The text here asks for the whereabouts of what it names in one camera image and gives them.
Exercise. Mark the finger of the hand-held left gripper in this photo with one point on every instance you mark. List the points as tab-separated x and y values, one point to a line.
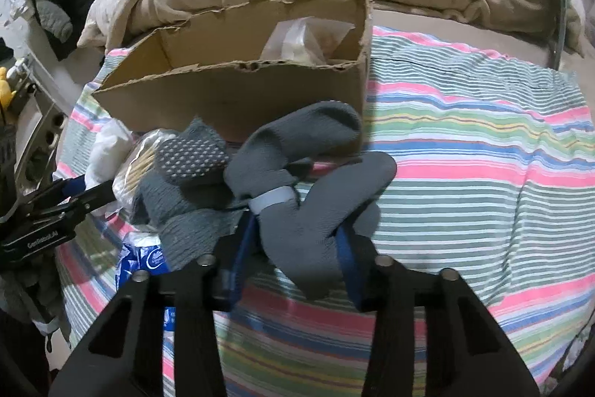
76	194

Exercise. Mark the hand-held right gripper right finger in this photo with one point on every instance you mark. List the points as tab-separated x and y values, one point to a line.
347	257

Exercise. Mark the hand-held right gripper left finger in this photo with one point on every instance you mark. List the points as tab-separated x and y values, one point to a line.
242	250

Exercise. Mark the grey dotted sock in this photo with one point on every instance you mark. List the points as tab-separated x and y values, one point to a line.
186	187

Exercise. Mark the cardboard box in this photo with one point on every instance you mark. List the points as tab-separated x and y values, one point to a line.
241	76

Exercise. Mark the white plastic bag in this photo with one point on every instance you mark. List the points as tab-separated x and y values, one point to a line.
108	150

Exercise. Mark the bag of wooden sticks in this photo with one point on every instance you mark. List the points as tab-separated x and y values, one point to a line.
135	173

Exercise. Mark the blue tissue packet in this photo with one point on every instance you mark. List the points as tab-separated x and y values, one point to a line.
142	266

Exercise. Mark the yellow object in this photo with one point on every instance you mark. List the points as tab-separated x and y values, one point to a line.
4	92

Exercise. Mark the striped bed sheet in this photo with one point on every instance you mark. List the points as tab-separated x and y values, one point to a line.
465	192

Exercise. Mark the grey cloth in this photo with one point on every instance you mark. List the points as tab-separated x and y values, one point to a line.
53	18

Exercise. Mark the clear plastic bag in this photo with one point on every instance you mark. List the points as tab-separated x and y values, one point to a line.
304	41

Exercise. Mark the metal bed rail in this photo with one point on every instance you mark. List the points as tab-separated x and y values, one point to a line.
559	20

